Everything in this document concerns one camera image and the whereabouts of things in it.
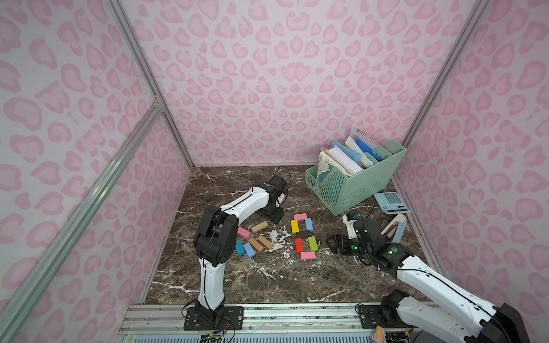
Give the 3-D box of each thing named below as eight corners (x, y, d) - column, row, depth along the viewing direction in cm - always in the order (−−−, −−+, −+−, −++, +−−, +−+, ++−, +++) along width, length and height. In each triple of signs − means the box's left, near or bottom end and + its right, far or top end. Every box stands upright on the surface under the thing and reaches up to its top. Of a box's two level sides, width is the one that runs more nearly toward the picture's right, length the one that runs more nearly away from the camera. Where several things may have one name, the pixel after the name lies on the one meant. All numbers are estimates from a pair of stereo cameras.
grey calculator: (386, 216, 101) (388, 213, 99) (374, 196, 108) (376, 193, 106) (407, 212, 102) (409, 210, 100) (394, 193, 110) (396, 190, 108)
